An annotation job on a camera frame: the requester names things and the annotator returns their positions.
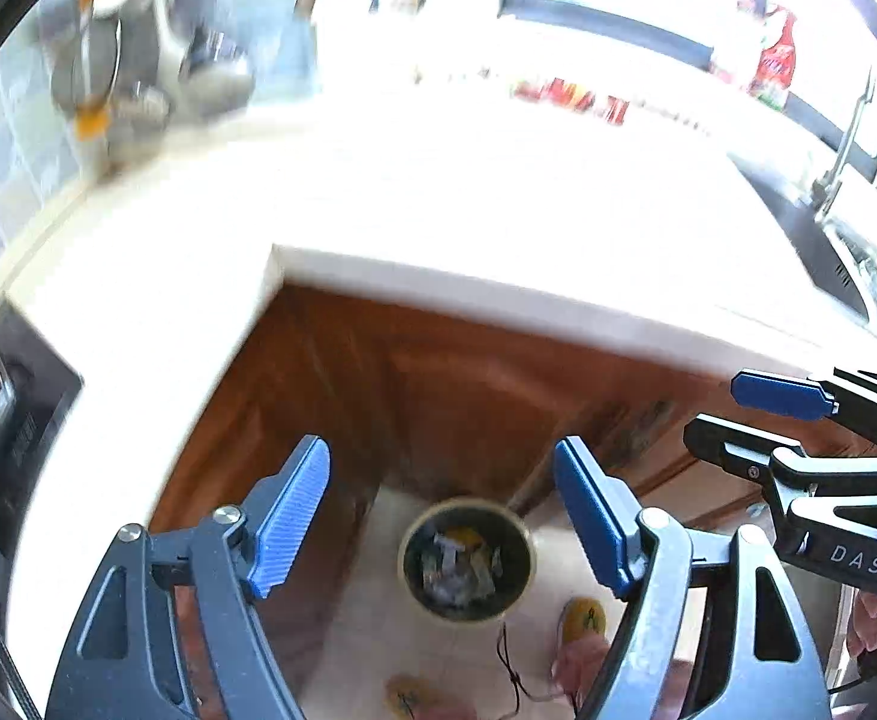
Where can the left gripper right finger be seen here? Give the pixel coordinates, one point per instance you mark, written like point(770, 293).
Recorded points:
point(756, 657)

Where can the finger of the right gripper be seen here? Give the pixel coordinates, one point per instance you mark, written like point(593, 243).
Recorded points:
point(784, 396)
point(740, 450)

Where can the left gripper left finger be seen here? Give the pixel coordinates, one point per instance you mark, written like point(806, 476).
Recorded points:
point(123, 657)

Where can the round trash bin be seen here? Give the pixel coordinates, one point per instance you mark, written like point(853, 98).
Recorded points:
point(466, 561)

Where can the right hand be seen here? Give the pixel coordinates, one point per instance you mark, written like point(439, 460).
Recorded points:
point(862, 627)

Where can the stainless steel sink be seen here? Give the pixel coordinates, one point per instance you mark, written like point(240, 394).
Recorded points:
point(840, 261)

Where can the yellow slipper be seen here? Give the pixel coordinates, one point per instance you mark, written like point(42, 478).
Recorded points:
point(581, 618)

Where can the sink faucet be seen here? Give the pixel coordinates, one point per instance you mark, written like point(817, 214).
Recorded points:
point(827, 187)

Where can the gas stove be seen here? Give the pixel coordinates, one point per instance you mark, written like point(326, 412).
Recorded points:
point(37, 390)

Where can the wooden cabinet door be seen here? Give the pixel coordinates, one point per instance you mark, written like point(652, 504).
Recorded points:
point(439, 406)

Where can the pink detergent bottle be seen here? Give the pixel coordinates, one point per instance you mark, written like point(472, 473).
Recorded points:
point(778, 60)

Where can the steel pot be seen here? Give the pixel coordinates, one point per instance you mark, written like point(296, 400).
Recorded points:
point(216, 74)

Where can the window frame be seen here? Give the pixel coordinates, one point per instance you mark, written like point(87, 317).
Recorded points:
point(836, 47)

